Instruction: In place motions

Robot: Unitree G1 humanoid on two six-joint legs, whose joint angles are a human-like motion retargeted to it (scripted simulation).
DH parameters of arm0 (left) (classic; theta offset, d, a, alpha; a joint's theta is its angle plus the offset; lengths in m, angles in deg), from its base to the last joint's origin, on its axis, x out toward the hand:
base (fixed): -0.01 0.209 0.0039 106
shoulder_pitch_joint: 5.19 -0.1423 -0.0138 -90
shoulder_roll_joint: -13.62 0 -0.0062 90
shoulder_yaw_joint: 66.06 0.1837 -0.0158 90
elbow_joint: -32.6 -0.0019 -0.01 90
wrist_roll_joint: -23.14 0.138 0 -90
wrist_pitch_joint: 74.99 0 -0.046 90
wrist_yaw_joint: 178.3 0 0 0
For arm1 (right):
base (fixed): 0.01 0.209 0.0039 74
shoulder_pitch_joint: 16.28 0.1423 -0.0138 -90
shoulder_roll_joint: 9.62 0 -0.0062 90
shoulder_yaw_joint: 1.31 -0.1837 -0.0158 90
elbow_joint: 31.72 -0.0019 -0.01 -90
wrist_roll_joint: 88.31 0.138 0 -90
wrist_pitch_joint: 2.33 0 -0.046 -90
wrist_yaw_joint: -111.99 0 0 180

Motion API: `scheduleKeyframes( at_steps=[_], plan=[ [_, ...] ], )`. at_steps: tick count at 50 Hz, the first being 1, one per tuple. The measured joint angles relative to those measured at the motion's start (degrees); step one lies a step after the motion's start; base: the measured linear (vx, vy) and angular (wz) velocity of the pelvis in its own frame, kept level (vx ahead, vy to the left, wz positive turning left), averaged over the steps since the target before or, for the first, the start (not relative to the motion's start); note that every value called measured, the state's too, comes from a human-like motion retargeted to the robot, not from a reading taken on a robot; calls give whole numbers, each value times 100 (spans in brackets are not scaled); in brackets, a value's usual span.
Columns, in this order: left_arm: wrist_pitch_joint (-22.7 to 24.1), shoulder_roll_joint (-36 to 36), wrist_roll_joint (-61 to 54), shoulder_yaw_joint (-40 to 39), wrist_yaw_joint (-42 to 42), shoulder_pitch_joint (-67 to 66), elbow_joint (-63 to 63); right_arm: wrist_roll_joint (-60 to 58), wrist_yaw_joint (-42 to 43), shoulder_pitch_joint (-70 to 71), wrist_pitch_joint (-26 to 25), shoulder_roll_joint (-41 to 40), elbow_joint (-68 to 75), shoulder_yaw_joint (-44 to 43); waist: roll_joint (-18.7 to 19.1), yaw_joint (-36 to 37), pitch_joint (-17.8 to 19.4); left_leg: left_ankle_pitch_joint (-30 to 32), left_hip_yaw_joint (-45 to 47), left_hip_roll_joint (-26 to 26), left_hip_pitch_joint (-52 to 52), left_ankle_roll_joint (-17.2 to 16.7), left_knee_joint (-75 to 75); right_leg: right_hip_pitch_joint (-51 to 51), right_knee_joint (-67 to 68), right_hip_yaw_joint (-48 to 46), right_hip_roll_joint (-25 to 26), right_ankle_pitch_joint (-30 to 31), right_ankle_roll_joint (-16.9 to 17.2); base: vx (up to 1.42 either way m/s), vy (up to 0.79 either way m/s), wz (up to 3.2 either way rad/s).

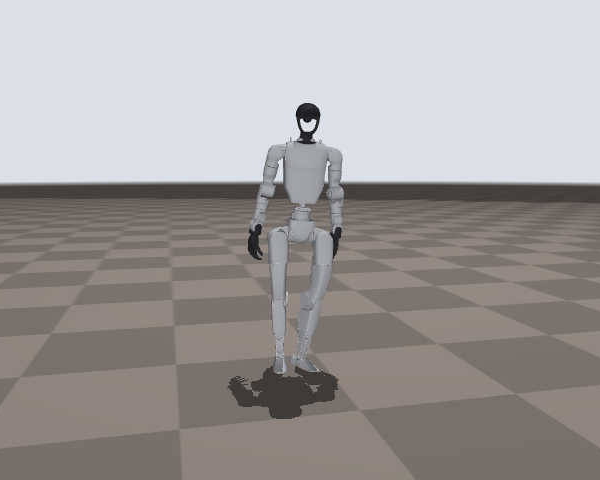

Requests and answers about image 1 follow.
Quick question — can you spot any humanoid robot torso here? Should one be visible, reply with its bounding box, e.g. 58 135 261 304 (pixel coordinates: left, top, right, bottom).
283 138 328 244

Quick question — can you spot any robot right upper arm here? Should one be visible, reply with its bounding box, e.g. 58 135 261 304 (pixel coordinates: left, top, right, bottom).
261 144 287 198

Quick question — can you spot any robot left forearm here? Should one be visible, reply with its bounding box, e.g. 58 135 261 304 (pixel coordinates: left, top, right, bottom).
329 188 344 234

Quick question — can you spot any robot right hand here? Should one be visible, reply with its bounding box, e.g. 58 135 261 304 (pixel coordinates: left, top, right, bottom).
248 224 263 260

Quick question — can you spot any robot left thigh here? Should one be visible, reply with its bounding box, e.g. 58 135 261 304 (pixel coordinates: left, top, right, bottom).
299 227 334 310

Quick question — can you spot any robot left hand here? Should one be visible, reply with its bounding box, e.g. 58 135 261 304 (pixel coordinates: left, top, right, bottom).
330 227 342 259

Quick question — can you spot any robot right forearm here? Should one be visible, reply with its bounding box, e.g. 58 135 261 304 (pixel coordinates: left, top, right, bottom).
249 182 270 231

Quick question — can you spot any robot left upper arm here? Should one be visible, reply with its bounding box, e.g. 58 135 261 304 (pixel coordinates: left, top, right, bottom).
326 146 344 200

